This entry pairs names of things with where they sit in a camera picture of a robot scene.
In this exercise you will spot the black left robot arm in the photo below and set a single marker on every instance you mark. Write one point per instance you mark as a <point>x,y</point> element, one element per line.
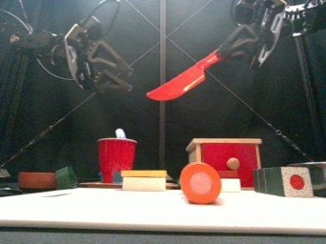
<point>38,41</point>

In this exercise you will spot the red plastic cup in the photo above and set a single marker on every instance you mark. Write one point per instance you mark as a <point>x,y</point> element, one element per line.
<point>116,158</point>

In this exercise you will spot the green box with red dot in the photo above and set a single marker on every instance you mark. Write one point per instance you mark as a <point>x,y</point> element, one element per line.
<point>271,181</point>

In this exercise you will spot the red toy knife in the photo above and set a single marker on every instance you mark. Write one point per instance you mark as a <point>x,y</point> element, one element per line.
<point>178,85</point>

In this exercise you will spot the orange toy carrot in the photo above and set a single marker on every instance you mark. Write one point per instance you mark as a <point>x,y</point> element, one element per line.
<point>189,192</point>

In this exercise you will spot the black vertical frame pole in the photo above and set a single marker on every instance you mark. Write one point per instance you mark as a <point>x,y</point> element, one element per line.
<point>162,120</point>

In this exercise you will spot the wooden box with red drawer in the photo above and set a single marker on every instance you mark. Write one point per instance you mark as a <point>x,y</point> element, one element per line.
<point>221,152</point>

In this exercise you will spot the small orange-red bowl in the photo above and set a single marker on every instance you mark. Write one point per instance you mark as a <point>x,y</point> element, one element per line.
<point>38,180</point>

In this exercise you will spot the small dark green block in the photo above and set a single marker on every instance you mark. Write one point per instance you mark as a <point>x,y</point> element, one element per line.
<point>66,177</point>

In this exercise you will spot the yellow and white sponge block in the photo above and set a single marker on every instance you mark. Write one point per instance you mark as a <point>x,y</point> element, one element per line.
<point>144,180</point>

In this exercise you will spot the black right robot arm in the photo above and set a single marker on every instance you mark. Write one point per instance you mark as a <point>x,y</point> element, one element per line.
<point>311,16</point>

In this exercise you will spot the white cutting board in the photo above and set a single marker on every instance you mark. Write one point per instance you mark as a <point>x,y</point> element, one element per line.
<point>127,209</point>

